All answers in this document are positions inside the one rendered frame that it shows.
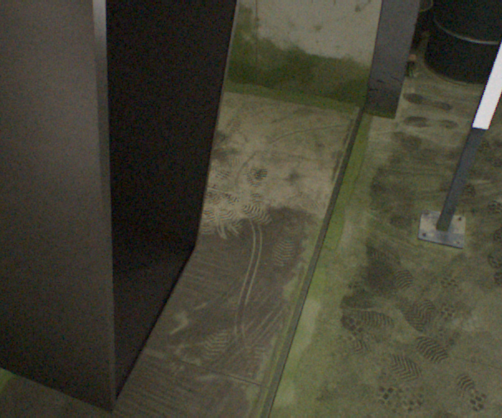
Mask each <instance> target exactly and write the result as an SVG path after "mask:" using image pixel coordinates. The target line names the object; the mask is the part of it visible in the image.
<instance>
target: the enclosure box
mask: <svg viewBox="0 0 502 418"><path fill-rule="evenodd" d="M239 2H240V0H0V368H3V369H5V370H8V371H10V372H11V373H13V374H16V375H18V376H20V377H24V378H26V379H29V380H31V381H34V382H37V383H39V384H42V385H44V386H46V387H48V388H50V389H52V390H55V391H58V392H61V393H63V394H66V395H68V396H72V397H74V398H76V399H77V400H78V401H83V402H85V403H87V404H89V405H92V406H96V407H98V408H100V409H102V410H105V411H108V412H111V414H112V412H113V410H114V408H115V406H116V404H117V402H118V400H119V397H120V395H122V393H123V391H124V389H125V388H126V386H127V383H128V381H129V379H130V377H131V375H132V373H133V371H134V368H135V367H136V366H137V364H138V362H139V359H140V357H141V355H142V353H143V351H144V349H145V347H146V345H147V342H148V341H149V340H150V338H151V337H152V335H153V333H154V330H155V328H156V326H157V324H158V321H159V320H160V318H161V315H163V312H164V310H165V309H166V307H167V305H168V301H169V300H170V298H171V296H172V294H173V292H174V290H175V288H177V286H178V283H179V281H180V279H181V278H182V276H183V272H184V271H185V269H186V267H187V265H188V262H190V260H191V258H192V256H193V253H194V251H195V250H196V247H197V239H198V234H199V229H200V224H201V219H202V214H203V209H204V204H205V199H206V193H207V185H208V178H209V174H210V169H211V163H212V154H213V149H214V144H215V139H216V138H217V129H218V124H219V119H220V113H221V108H222V98H223V94H224V89H225V83H226V78H227V68H228V64H230V58H231V53H232V43H233V38H234V32H235V28H236V18H237V13H238V8H239Z"/></svg>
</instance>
